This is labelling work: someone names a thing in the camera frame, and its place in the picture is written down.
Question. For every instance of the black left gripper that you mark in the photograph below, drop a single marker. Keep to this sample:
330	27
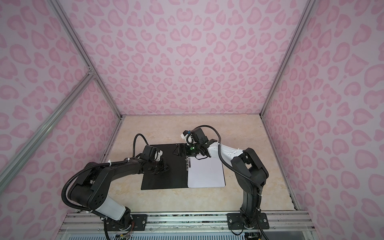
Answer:
164	167

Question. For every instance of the left corner aluminium post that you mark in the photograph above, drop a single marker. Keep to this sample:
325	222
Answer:
79	46

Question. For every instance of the printed paper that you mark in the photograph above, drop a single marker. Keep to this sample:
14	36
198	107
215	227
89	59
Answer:
204	172

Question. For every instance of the right corner aluminium post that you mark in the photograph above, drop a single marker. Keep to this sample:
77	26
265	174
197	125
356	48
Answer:
293	43

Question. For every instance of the red folder black inside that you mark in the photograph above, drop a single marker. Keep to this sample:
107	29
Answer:
175	178

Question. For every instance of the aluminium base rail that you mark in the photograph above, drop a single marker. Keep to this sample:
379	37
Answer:
273	225

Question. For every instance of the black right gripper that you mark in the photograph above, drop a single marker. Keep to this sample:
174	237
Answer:
181	146

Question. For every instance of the diagonal aluminium frame bar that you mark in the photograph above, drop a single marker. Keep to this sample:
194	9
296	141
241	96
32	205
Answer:
24	154

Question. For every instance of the corner aluminium post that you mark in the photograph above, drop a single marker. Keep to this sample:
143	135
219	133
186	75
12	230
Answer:
79	46
293	43

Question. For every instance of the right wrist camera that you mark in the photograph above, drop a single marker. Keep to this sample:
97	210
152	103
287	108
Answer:
195	136

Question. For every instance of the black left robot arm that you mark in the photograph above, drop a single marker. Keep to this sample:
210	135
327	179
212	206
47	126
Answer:
88	189

